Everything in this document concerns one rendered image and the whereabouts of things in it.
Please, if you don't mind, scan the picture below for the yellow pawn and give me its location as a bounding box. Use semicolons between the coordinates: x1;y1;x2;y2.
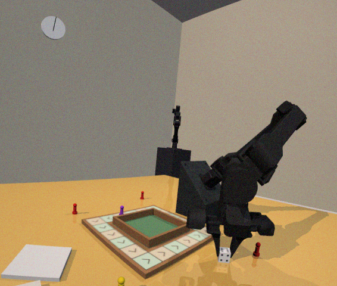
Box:
117;276;125;286

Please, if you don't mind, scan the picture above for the white die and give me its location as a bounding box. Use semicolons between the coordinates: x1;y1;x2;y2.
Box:
217;247;231;263

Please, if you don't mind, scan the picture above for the white square tile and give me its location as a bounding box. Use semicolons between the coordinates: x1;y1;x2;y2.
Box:
16;280;41;286

